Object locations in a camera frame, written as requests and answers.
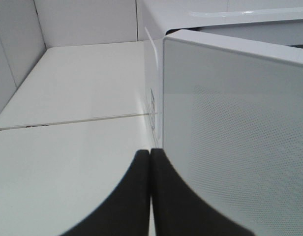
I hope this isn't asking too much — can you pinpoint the white microwave oven body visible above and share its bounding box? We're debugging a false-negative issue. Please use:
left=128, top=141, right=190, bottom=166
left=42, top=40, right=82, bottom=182
left=141, top=0, right=303, bottom=147

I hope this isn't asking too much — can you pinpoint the white microwave door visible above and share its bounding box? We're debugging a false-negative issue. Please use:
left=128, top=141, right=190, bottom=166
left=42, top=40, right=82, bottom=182
left=162, top=30, right=303, bottom=236

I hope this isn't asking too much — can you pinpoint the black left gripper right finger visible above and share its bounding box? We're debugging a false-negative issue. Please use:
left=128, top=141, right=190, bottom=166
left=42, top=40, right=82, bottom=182
left=150, top=148, right=254, bottom=236

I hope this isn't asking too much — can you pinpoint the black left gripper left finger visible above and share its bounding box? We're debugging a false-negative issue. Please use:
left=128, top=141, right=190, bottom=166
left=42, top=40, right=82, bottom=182
left=63, top=149, right=150, bottom=236

